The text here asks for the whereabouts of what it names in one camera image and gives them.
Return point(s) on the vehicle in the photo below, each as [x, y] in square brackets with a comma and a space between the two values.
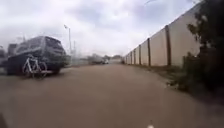
[98, 60]

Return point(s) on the brown dirt road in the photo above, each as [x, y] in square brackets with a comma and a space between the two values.
[110, 96]

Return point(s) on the street lamp pole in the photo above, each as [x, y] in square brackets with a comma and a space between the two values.
[69, 41]

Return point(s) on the grass strip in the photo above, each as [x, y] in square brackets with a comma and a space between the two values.
[163, 70]

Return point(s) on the dark van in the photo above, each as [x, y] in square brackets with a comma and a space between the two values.
[50, 53]

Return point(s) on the robot's own part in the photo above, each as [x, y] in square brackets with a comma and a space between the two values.
[150, 126]

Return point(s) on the white bicycle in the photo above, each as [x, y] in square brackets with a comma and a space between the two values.
[32, 62]

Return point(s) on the dark leafy bush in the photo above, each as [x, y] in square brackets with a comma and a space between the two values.
[210, 66]

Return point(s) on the pale concrete wall with pillars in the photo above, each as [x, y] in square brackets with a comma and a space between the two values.
[176, 43]

